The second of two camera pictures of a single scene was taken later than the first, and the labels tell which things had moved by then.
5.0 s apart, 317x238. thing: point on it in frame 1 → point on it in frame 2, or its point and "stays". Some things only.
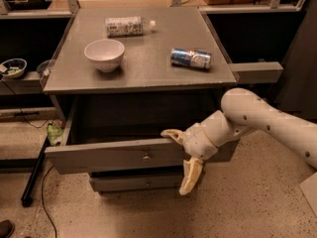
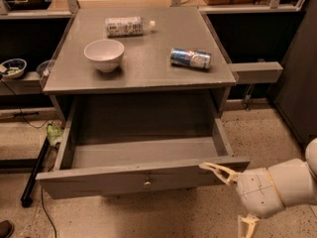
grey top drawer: (125, 132) → (92, 165)
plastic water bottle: (128, 26) stays
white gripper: (197, 141) → (257, 192)
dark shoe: (7, 228) stays
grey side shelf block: (258, 72) stays
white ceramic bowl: (106, 53) stays
